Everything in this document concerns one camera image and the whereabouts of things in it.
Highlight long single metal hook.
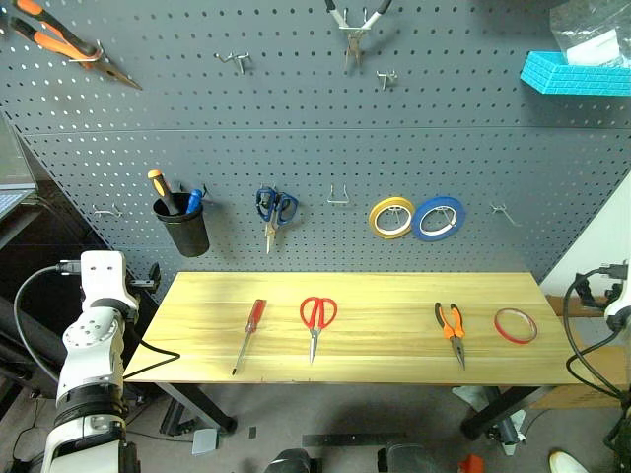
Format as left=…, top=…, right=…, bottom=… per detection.
left=489, top=202, right=523, bottom=229

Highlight small orange object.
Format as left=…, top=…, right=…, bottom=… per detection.
left=457, top=453, right=487, bottom=473

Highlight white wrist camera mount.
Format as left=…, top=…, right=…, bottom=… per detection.
left=602, top=283, right=631, bottom=320
left=79, top=250, right=140, bottom=316

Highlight grey metal pegboard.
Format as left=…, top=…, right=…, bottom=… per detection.
left=0, top=0, right=631, bottom=288

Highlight large orange black needle-nose pliers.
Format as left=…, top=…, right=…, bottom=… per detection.
left=0, top=0, right=144, bottom=92

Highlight metal hook under large pliers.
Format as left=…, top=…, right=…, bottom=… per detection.
left=67, top=39, right=105, bottom=66

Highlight wire loop pegboard hook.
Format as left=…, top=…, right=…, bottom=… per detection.
left=326, top=183, right=352, bottom=206

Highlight cyan brick-pattern tray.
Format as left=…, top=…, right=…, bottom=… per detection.
left=520, top=49, right=631, bottom=98

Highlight small orange black needle-nose pliers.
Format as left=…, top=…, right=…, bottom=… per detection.
left=433, top=302, right=467, bottom=372

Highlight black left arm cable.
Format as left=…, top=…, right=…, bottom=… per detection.
left=13, top=261, right=181, bottom=384

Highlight black plastic cup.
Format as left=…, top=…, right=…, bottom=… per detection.
left=152, top=192, right=211, bottom=259

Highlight laptop computer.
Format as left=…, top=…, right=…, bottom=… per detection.
left=0, top=184, right=38, bottom=221

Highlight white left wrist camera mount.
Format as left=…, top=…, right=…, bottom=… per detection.
left=79, top=250, right=140, bottom=316

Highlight clear plastic bag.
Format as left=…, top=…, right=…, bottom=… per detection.
left=548, top=0, right=631, bottom=66

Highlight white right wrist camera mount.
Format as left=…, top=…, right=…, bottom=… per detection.
left=602, top=283, right=631, bottom=320

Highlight orange black handled screwdriver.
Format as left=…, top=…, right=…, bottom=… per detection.
left=147, top=169, right=182, bottom=217

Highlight double-prong metal pegboard hook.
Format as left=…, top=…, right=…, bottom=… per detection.
left=214, top=48, right=253, bottom=76

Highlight black flat bar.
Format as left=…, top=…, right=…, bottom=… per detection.
left=301, top=432, right=408, bottom=449

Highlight white handled needle-nose pliers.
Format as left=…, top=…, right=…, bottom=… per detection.
left=323, top=0, right=393, bottom=71

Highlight white shoe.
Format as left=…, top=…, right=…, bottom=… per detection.
left=548, top=449, right=603, bottom=473

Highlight blue tape roll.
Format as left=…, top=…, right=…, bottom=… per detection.
left=410, top=195, right=467, bottom=243

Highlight black table leg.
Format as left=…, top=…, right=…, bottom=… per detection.
left=459, top=385, right=544, bottom=441
left=156, top=381, right=239, bottom=436

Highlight red handled scissors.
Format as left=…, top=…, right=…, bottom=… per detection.
left=299, top=295, right=339, bottom=366

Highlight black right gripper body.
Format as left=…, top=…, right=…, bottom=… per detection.
left=577, top=279, right=606, bottom=306

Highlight yellow tape roll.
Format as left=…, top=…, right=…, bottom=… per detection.
left=368, top=195, right=416, bottom=241

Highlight blue handled scissors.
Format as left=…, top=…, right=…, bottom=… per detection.
left=254, top=185, right=300, bottom=256

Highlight red handled screwdriver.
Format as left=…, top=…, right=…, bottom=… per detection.
left=231, top=298, right=268, bottom=377

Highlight red tape roll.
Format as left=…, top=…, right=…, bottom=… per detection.
left=493, top=307, right=538, bottom=346

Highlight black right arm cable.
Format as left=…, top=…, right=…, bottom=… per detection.
left=562, top=262, right=631, bottom=411

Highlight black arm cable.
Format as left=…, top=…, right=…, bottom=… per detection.
left=562, top=262, right=631, bottom=411
left=13, top=261, right=181, bottom=384

